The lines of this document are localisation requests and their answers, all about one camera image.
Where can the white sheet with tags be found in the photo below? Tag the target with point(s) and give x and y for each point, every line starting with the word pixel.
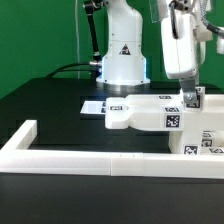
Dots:
pixel 93 107

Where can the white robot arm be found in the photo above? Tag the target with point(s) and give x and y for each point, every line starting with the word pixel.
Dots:
pixel 124 64

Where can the white chair seat part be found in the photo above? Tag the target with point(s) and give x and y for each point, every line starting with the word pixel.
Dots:
pixel 185 142

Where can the white chair back part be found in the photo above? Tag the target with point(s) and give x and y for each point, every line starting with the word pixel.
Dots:
pixel 164 112

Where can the small tagged white cube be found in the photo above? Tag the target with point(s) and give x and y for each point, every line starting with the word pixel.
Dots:
pixel 198 105

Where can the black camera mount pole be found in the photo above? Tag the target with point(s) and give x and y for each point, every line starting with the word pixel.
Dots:
pixel 90 6

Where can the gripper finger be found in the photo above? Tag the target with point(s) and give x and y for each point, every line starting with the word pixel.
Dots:
pixel 188 87

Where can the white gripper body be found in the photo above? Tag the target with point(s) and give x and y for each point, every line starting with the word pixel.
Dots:
pixel 182 56

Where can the white U-shaped border frame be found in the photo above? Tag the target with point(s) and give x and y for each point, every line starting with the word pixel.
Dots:
pixel 17 157

